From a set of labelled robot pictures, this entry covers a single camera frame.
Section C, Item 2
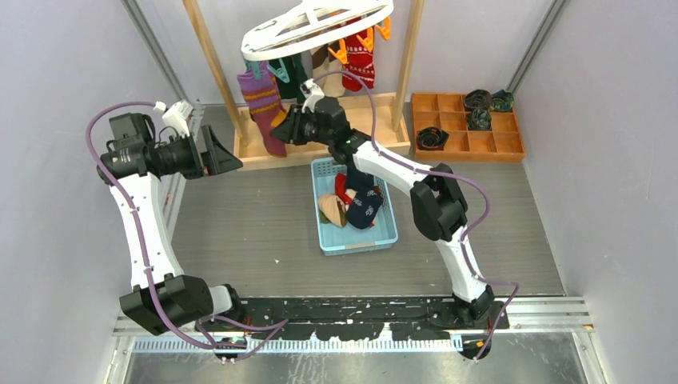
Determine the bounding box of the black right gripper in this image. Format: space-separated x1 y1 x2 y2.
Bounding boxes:
269 106 333 147

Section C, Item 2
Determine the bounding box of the rolled dark sock top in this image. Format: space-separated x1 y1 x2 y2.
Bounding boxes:
462 89 493 111

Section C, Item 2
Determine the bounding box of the purple striped sock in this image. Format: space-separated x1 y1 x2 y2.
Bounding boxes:
237 62 287 158

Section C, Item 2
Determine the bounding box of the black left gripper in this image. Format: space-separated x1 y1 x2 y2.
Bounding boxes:
158 125 242 180

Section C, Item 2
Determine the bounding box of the wooden hanger stand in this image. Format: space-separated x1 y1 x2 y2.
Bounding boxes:
183 1 424 170

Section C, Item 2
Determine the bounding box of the rolled dark sock right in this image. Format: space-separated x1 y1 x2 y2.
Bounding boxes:
490 90 514 113

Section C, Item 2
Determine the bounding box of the navy sock with white cuff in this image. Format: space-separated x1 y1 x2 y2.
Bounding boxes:
345 167 375 192

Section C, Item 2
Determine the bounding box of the beige brown-cuffed sock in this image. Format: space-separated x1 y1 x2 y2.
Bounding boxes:
310 41 345 98

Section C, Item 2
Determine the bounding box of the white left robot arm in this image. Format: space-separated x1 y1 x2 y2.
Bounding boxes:
98 113 245 335

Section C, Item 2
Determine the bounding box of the light blue plastic basket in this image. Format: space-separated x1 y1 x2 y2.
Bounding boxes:
311 158 398 256

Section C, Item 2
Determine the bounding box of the striped beige sock front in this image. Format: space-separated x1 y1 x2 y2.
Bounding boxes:
317 194 347 228

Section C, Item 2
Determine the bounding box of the rolled dark sock middle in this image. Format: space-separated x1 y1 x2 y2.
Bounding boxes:
466 108 492 131

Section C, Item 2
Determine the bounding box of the rolled dark sock left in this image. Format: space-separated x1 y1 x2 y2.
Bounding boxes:
416 126 449 150

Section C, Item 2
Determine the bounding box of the red santa sock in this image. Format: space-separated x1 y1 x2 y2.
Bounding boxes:
334 173 357 212

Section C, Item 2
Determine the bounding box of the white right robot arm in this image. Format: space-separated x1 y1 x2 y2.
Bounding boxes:
271 97 494 329

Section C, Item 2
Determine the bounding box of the orange wooden compartment tray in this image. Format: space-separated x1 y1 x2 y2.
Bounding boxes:
411 93 526 163

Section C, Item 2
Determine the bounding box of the white round clip hanger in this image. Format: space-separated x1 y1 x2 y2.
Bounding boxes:
241 0 394 62

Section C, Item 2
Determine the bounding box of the rolled dark sock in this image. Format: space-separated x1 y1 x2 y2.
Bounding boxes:
490 90 514 113
466 108 492 131
416 126 449 150
462 89 493 111

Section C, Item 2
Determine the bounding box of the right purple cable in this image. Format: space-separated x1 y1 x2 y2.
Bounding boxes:
312 70 521 362

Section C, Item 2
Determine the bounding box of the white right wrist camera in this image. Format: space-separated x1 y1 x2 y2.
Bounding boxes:
300 78 325 113

